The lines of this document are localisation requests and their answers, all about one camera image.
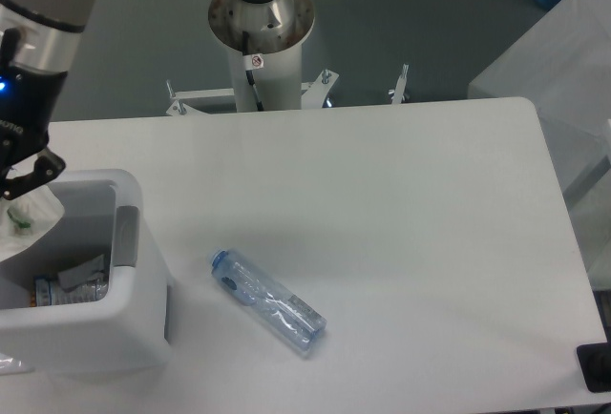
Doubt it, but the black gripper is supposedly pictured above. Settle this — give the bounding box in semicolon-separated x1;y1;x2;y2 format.
1;66;68;200

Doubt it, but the clear plastic bag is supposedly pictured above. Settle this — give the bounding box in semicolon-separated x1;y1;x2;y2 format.
1;186;65;261

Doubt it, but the clear blue plastic bottle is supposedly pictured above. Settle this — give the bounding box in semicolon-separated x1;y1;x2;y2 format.
209;249;327;354

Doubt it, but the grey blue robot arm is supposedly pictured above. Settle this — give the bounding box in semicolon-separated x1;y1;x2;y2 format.
1;0;267;200

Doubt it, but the white trash can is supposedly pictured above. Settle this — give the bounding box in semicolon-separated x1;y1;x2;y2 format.
1;170;172;373

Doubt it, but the grey wrapper in bin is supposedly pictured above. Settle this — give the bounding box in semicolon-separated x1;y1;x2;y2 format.
57;255;106;290

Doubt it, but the crushed bottle in bin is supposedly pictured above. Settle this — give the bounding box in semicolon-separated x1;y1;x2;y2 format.
31;276;109;307

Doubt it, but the clear plastic wrap left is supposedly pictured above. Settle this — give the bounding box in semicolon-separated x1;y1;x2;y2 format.
0;354;34;376

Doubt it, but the translucent white box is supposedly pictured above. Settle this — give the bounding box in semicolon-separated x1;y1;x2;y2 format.
468;0;610;290

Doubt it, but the black device at edge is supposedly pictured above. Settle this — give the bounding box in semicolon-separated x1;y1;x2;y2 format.
577;342;610;393

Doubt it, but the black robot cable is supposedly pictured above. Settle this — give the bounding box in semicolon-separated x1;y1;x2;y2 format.
241;31;265;113

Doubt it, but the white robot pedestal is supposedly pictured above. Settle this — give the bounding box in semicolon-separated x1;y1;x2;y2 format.
208;0;315;113

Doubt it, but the white pedestal base frame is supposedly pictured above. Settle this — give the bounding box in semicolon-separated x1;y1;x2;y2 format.
166;63;410;116

